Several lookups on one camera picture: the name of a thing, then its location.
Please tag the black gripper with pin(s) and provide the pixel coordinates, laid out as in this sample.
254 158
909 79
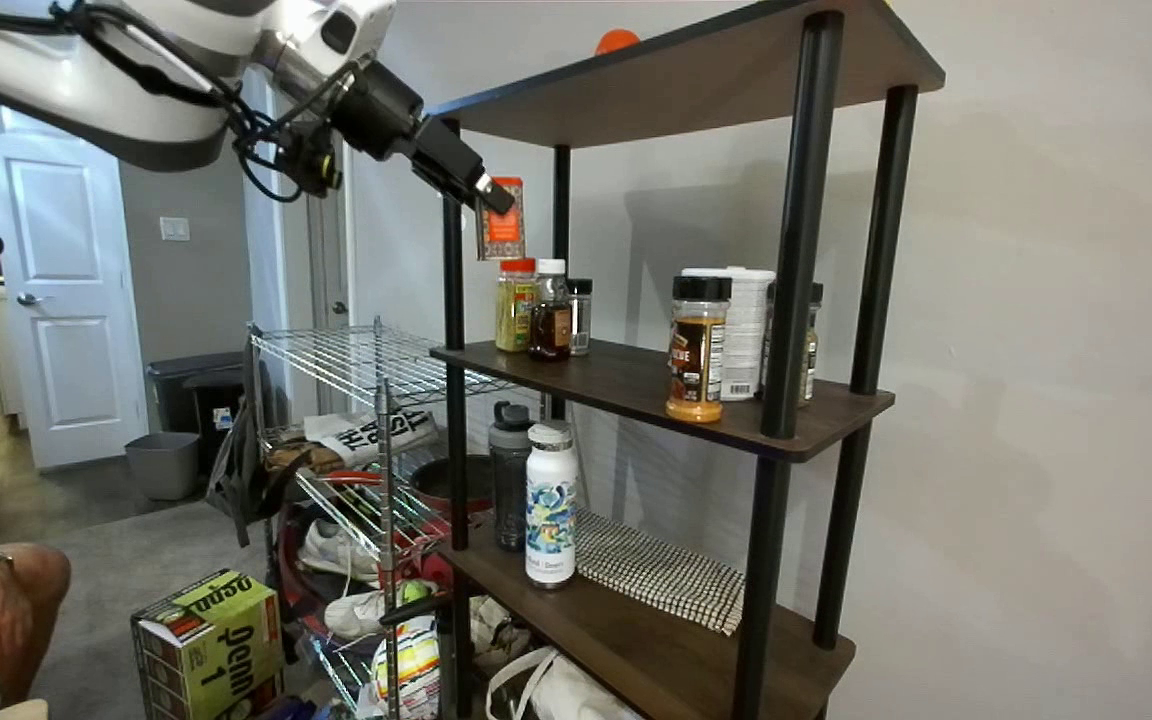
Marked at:
451 154

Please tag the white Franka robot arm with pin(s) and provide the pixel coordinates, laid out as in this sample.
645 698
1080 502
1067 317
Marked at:
98 80

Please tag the orange-lid jar yellow contents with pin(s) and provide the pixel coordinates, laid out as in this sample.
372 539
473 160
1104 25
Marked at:
519 309

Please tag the small dark-lid spice jar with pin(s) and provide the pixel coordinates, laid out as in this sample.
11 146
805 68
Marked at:
583 317

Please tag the black-lid brown spice jar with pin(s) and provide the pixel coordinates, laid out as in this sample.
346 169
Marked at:
697 354

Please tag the white canister blue label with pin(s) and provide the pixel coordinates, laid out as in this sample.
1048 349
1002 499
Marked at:
750 342

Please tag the white mesh shelf mat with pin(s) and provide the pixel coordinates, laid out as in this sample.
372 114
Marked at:
662 576

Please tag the white-cap dark sauce bottle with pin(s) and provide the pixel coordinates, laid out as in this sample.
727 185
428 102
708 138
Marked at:
548 317

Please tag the small orange ball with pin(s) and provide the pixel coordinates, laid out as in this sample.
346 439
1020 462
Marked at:
618 43

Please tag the white printed box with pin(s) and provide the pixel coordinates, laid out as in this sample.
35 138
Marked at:
369 432

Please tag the dark grey tumbler bottle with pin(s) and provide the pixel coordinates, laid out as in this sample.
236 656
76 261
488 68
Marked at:
510 466

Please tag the black round bowl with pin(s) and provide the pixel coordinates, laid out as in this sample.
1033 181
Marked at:
451 481

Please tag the white floral water bottle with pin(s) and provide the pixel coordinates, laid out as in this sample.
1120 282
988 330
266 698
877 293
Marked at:
548 502

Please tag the white panelled door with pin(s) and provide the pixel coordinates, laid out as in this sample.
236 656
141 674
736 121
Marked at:
69 347

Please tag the white plastic bag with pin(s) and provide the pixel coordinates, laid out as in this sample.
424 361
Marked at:
548 687

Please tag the green drink carton box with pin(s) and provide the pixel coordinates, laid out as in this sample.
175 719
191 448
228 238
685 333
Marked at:
209 645

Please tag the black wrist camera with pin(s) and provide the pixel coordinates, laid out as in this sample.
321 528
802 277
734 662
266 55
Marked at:
309 158

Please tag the dark wood black-post shelf unit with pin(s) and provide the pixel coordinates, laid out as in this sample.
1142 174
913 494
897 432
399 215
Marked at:
680 80

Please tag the white wall switch plate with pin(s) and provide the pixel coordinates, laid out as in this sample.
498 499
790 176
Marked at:
175 231

